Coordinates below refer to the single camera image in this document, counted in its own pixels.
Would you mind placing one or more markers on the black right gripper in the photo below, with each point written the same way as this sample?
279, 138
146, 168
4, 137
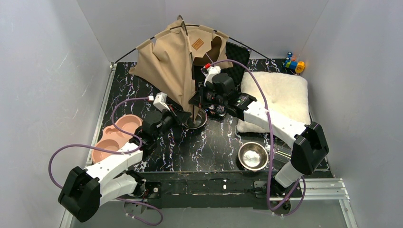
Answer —
203, 99

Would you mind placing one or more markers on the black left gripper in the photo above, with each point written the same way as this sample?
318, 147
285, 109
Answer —
181, 116

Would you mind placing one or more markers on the tan fabric pet tent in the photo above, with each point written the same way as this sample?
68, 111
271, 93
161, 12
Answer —
161, 61

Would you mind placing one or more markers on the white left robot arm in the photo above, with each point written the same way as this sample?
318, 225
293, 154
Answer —
86, 190

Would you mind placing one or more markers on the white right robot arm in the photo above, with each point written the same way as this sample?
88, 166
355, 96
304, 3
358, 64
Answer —
306, 141

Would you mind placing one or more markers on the steel pet bowl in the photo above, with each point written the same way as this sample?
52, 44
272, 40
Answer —
253, 156
199, 121

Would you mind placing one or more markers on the black poker chip case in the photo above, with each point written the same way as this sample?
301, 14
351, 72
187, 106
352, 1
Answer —
236, 67

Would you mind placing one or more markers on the pink double bowl holder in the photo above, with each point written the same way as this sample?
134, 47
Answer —
113, 139

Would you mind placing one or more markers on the white fluffy cushion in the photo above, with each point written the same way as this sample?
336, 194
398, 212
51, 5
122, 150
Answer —
286, 94

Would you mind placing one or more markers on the colourful toy train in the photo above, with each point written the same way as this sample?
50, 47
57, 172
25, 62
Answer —
291, 63

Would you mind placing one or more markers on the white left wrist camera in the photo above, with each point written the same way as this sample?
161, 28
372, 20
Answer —
160, 102

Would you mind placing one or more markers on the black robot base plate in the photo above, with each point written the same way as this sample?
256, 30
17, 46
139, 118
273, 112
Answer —
215, 189

